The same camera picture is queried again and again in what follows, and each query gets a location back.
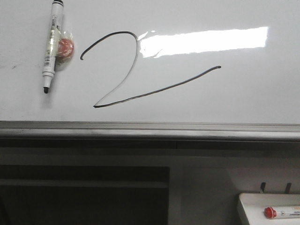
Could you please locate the white black whiteboard marker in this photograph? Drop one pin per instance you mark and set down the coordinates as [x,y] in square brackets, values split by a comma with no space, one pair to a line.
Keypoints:
[55,24]

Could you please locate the white whiteboard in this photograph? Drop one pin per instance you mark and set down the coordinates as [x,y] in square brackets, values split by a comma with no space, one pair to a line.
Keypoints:
[173,69]

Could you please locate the red capped whiteboard marker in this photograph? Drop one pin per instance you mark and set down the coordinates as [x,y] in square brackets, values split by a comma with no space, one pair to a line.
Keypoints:
[282,212]

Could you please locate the red round magnet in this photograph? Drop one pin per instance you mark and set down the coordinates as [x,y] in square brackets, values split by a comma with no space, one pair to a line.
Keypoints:
[65,51]

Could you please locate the white marker tray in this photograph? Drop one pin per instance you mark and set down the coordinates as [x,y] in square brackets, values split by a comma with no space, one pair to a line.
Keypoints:
[251,207]

